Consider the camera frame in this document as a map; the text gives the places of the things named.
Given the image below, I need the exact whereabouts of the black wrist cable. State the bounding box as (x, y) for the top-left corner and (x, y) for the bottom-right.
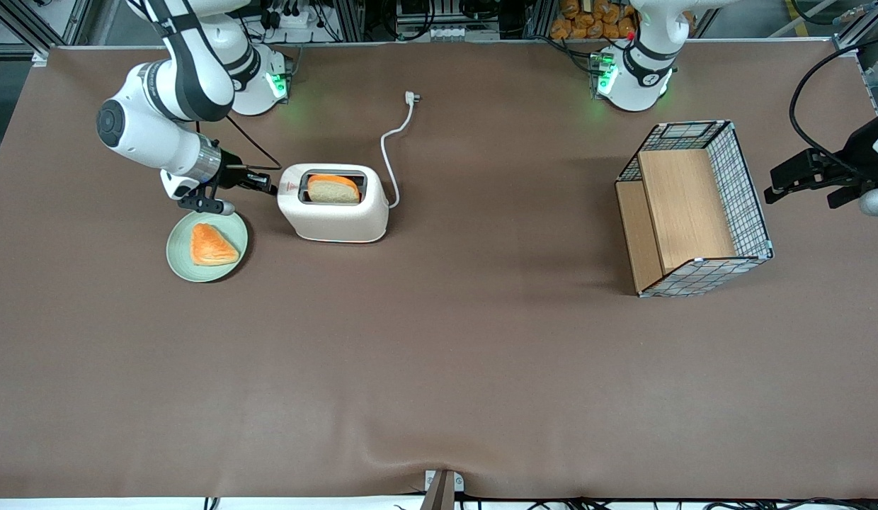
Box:
(789, 34), (878, 172)
(197, 113), (283, 173)

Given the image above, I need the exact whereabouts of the pale green round plate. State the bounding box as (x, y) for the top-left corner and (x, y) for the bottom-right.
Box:
(166, 210), (249, 283)

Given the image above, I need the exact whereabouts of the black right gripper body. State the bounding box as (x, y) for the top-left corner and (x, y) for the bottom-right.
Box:
(211, 150), (246, 195)

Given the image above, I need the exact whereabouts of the white power strip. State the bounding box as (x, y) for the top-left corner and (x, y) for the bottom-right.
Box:
(263, 0), (329, 30)

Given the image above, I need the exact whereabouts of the toast slice with orange crust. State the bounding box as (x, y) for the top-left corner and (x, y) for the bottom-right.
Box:
(307, 174), (361, 205)

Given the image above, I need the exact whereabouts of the orange triangular puff pastry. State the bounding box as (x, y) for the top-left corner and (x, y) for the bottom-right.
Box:
(190, 223), (241, 267)

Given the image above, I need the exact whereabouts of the white two-slot toaster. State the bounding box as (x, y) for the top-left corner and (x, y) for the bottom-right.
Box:
(275, 163), (390, 244)

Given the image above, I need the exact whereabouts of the aluminium frame profile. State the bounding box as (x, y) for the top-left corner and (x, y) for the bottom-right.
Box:
(831, 0), (878, 52)
(0, 0), (94, 59)

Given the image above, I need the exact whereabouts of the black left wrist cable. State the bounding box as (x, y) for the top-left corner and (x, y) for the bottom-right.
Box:
(789, 34), (878, 172)

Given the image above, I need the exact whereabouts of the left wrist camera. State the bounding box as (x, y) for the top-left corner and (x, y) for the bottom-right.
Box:
(827, 183), (878, 218)

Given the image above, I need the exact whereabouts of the wire basket with wooden shelf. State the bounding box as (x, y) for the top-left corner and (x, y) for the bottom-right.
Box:
(614, 120), (775, 299)

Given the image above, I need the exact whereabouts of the white toaster power cord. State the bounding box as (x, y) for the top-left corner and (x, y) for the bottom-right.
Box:
(380, 91), (423, 210)

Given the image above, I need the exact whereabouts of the brown table cloth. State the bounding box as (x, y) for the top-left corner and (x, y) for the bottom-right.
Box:
(0, 38), (878, 501)

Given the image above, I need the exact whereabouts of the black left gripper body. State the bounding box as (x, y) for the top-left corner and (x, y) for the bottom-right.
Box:
(830, 108), (878, 191)

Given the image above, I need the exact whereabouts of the pile of orange bread rolls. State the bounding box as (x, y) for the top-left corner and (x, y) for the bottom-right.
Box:
(549, 0), (639, 41)

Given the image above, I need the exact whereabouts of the metal table edge bracket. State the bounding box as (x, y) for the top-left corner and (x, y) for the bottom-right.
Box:
(419, 470), (466, 510)

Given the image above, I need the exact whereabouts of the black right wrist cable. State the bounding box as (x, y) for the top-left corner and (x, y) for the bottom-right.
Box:
(197, 113), (283, 173)

